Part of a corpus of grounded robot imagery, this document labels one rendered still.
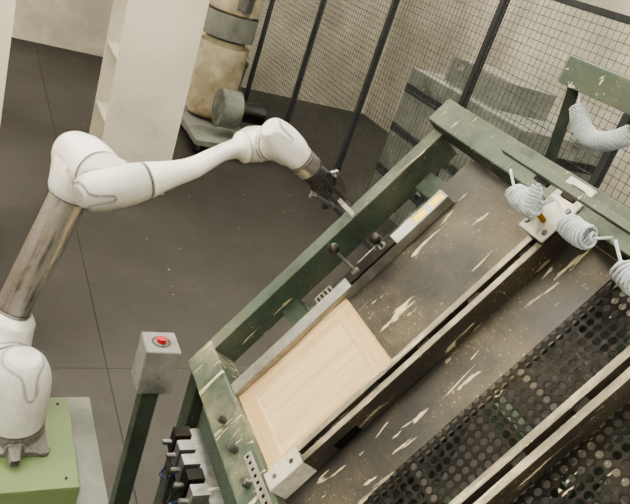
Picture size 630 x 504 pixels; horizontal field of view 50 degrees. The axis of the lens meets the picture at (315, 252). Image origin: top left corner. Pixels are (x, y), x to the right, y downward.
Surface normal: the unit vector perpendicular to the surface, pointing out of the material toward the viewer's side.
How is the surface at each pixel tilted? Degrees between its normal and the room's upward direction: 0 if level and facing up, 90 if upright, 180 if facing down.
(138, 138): 90
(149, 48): 90
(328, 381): 58
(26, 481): 1
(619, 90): 90
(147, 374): 90
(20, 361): 7
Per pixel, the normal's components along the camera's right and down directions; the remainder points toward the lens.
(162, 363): 0.37, 0.49
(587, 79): -0.88, -0.10
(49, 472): 0.29, -0.86
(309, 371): -0.58, -0.54
